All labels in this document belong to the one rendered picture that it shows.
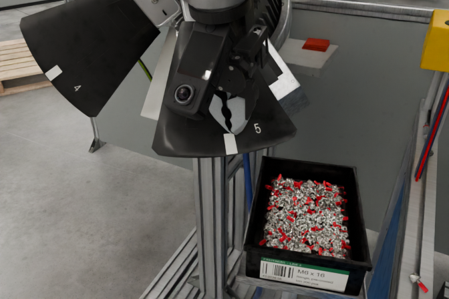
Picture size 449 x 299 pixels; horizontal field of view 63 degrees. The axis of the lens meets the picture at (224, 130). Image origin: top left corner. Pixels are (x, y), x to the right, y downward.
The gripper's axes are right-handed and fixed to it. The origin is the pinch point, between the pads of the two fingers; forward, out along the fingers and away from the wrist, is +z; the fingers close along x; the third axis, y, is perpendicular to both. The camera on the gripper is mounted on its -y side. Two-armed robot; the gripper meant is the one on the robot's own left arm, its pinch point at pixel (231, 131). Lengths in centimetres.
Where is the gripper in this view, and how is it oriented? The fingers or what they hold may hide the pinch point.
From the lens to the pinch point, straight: 54.2
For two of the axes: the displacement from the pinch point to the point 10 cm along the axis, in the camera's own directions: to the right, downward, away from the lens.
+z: 1.3, 6.8, 7.3
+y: 4.4, -7.0, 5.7
